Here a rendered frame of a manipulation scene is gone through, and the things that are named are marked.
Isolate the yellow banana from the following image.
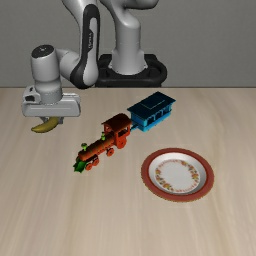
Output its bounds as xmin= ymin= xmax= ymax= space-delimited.
xmin=30 ymin=116 xmax=61 ymax=134

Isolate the red rimmed white plate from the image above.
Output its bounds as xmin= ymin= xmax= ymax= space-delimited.
xmin=140 ymin=147 xmax=215 ymax=203

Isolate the red toy locomotive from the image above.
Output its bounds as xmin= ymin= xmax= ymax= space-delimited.
xmin=72 ymin=112 xmax=133 ymax=173

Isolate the blue toy train wagon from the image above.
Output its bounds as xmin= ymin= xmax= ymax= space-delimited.
xmin=126 ymin=91 xmax=177 ymax=133

